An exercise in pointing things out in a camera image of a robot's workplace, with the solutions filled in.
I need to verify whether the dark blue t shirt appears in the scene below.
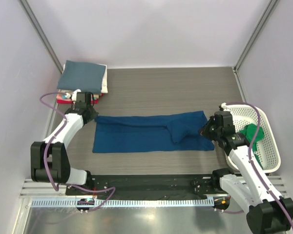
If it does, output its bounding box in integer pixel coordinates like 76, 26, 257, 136
92, 111, 214, 154

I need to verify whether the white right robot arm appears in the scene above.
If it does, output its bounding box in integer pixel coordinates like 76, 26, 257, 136
200, 111, 293, 234

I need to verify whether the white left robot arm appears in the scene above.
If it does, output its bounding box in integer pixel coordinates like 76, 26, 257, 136
30, 91, 98, 191

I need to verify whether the tan folded t shirt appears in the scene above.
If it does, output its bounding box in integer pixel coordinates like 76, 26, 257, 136
59, 90, 103, 99

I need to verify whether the teal folded t shirt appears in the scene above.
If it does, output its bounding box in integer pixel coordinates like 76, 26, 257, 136
57, 95, 100, 100

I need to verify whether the red folded t shirt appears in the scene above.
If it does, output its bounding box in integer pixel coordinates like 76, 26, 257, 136
57, 96, 102, 104

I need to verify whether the salmon pink folded t shirt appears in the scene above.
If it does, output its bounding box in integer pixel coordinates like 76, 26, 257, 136
56, 94, 98, 101

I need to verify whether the slate blue folded t shirt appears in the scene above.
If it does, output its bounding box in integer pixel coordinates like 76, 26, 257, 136
57, 59, 106, 94

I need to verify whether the green t shirt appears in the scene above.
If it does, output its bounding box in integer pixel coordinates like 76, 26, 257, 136
239, 123, 265, 169

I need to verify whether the white perforated laundry basket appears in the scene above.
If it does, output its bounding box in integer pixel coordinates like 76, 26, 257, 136
230, 103, 281, 174

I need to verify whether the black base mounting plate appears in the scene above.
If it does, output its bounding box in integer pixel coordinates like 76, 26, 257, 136
65, 174, 231, 198

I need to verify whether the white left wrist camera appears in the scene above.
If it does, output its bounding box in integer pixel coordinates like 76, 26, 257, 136
64, 89, 81, 101

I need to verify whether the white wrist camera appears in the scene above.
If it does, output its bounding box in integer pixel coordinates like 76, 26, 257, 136
64, 89, 81, 101
219, 102, 230, 112

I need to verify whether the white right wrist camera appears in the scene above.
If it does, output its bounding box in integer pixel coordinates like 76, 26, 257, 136
219, 102, 230, 112

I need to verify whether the white slotted cable duct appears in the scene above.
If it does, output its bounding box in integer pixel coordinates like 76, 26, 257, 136
31, 197, 214, 208

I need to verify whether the left aluminium frame post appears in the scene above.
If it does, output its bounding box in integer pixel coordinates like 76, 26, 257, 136
18, 0, 63, 73

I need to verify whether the aluminium frame post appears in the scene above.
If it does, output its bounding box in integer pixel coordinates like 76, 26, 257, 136
233, 0, 280, 73
18, 0, 63, 73

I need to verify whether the right aluminium frame post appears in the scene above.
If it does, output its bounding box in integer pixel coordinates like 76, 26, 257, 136
233, 0, 280, 73

